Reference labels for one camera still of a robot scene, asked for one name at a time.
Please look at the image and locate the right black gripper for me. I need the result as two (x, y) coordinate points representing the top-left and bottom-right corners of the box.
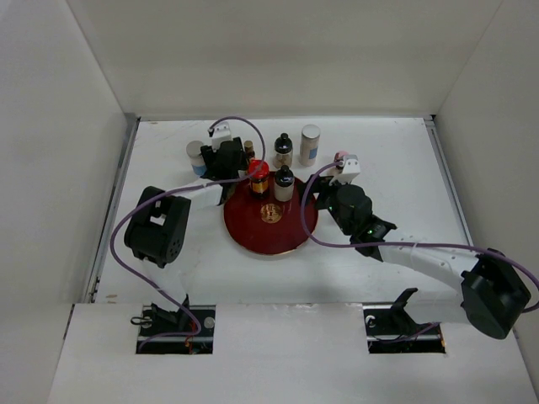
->
(296, 173), (353, 236)

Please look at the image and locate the black-cap clear spice bottle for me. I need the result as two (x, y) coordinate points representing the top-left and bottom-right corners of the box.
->
(274, 165), (295, 202)

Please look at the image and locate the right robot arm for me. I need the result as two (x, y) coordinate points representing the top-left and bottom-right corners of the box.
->
(299, 173), (538, 340)

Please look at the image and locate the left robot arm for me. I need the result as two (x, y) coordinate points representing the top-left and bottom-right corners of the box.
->
(124, 137), (248, 268)

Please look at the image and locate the small yellow-label oil bottle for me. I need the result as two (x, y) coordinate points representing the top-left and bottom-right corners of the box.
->
(243, 141), (256, 162)

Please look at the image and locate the peppercorn jar blue label left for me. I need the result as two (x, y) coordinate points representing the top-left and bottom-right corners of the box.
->
(186, 141), (206, 177)

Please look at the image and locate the pink-cap spice shaker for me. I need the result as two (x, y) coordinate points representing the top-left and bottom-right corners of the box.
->
(334, 151), (349, 170)

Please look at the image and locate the black-cap spice bottle rear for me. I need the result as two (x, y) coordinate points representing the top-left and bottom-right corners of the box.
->
(274, 133), (293, 169)

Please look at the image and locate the round red lacquer tray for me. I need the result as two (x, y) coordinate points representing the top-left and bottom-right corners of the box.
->
(223, 176), (318, 256)

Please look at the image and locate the peppercorn jar silver lid right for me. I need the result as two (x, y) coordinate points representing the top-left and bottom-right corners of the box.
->
(299, 125), (321, 167)

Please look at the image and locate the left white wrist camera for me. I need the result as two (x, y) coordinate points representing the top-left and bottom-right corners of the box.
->
(208, 120), (232, 150)

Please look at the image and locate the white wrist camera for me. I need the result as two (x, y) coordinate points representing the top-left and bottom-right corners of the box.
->
(330, 154), (360, 185)
(208, 120), (232, 150)

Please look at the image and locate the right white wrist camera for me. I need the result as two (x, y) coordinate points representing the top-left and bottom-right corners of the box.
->
(330, 154), (360, 185)

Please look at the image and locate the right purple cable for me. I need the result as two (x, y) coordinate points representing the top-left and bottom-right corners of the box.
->
(299, 161), (539, 313)

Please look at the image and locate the purple cable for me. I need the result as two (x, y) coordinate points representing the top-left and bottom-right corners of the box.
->
(299, 161), (539, 313)
(111, 115), (266, 350)

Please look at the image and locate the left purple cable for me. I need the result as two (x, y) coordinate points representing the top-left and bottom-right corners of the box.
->
(111, 115), (266, 350)

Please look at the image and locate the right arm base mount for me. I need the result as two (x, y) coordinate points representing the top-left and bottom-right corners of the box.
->
(363, 288), (446, 354)

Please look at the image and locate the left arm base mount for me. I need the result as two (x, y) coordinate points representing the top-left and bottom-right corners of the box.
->
(130, 304), (216, 355)

